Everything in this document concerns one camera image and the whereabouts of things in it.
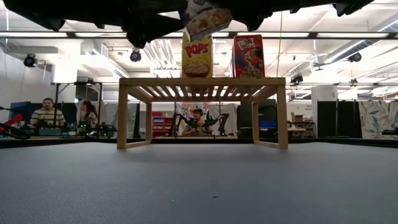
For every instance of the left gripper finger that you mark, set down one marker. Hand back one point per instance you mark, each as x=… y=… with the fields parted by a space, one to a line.
x=163 y=25

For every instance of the red Froot Loops cereal box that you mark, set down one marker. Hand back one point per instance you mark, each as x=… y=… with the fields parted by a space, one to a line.
x=248 y=56

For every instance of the blue Frosted Flakes cereal box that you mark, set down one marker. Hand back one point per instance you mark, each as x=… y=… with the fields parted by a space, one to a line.
x=208 y=21

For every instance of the yellow Corn Pops cereal box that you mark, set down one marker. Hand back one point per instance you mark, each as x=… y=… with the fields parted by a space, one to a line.
x=197 y=62

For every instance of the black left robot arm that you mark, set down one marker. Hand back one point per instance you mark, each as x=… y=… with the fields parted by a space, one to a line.
x=77 y=12

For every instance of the black background robot arm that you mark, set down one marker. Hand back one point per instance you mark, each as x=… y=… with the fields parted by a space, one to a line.
x=177 y=123
x=222 y=119

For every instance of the wooden slatted shelf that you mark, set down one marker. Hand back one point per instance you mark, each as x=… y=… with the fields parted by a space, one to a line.
x=202 y=81

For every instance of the black mounted device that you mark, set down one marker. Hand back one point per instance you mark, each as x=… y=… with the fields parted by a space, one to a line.
x=297 y=79

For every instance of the colourful patterned poster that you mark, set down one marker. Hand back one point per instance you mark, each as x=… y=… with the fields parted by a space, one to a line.
x=186 y=109

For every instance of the white cloth curtain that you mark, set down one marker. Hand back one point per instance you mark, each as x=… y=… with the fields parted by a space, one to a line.
x=231 y=109

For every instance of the red storage bin rack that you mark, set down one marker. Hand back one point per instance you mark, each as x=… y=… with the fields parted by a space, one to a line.
x=161 y=124

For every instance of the person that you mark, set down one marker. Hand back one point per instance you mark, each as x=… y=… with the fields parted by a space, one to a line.
x=46 y=116
x=90 y=115
x=198 y=118

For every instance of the black cabinet with blue strip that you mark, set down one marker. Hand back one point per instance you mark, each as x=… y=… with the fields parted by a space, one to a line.
x=267 y=112

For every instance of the grey cloth curtain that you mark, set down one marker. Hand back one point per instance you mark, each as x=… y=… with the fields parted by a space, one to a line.
x=124 y=118

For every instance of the brown cardboard box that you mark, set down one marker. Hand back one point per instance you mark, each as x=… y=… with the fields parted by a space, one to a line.
x=298 y=117

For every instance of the black robot with green light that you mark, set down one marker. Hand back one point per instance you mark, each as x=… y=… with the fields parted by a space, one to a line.
x=102 y=130

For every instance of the wooden background table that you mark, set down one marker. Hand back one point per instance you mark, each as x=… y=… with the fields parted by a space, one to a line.
x=300 y=130

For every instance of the black partition panel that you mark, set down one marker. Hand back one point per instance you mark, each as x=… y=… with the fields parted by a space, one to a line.
x=345 y=118

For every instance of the blue partition panel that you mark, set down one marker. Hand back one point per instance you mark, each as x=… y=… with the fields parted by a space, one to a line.
x=21 y=109

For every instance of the leaf patterned curtain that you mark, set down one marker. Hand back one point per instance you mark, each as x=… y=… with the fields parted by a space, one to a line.
x=376 y=119

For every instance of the blue grey table mat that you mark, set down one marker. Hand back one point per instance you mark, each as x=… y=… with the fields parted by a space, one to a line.
x=199 y=186

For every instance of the red and black device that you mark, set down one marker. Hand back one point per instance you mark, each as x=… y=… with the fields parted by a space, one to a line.
x=12 y=119

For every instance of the black ceiling camera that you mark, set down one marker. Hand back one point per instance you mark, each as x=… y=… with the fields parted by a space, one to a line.
x=135 y=56
x=30 y=60
x=354 y=57

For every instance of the black metal gantry frame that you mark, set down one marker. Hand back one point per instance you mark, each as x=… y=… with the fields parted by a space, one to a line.
x=77 y=83

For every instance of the silver ceiling air duct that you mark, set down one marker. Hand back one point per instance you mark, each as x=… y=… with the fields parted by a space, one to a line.
x=357 y=43

